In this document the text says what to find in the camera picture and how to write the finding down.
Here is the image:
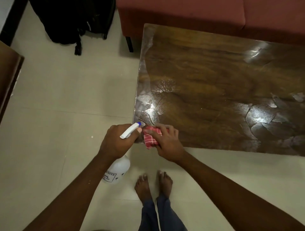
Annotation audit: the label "person's left hand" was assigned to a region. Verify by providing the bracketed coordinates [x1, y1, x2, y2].
[99, 123, 143, 162]

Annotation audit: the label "person's right hand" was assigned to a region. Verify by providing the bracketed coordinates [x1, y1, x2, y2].
[146, 123, 186, 164]

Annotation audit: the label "red checked cloth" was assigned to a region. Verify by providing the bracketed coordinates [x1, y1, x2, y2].
[143, 126, 170, 150]

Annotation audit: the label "clear spray bottle blue nozzle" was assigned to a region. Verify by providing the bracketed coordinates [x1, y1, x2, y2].
[102, 122, 142, 184]

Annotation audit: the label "person's left forearm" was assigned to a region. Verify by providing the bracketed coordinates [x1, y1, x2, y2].
[23, 153, 114, 231]

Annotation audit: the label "person's right foot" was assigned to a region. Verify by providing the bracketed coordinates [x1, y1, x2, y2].
[156, 170, 174, 199]

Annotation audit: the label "person's foot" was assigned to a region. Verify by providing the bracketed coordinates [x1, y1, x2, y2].
[134, 174, 153, 205]
[156, 170, 174, 199]

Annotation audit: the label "person's left foot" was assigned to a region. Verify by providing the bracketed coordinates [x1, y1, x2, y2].
[134, 174, 153, 205]

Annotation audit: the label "person's right jeans leg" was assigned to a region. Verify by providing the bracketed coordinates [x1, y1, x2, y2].
[156, 194, 187, 231]

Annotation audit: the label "person's jeans leg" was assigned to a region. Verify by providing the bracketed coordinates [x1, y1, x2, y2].
[156, 194, 187, 231]
[138, 199, 159, 231]

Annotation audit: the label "person's left jeans leg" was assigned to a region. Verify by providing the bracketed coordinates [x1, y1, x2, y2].
[138, 199, 159, 231]

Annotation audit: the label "brown marbled wooden table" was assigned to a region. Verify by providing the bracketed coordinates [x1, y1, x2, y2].
[133, 23, 305, 157]

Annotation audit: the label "brown wooden furniture panel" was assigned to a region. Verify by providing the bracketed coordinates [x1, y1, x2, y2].
[0, 40, 25, 125]

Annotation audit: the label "red fabric sofa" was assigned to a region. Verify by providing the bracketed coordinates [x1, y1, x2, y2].
[116, 0, 305, 53]

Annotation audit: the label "black bag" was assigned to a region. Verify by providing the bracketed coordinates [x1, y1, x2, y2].
[28, 0, 84, 56]

